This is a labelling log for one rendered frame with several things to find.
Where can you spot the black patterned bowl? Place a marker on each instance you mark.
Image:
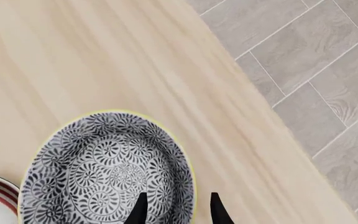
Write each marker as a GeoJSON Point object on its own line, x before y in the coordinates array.
{"type": "Point", "coordinates": [104, 168]}

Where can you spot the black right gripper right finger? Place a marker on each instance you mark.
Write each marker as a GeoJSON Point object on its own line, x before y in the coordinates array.
{"type": "Point", "coordinates": [218, 212]}

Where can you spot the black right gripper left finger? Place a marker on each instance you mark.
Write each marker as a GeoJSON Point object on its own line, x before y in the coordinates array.
{"type": "Point", "coordinates": [140, 212]}

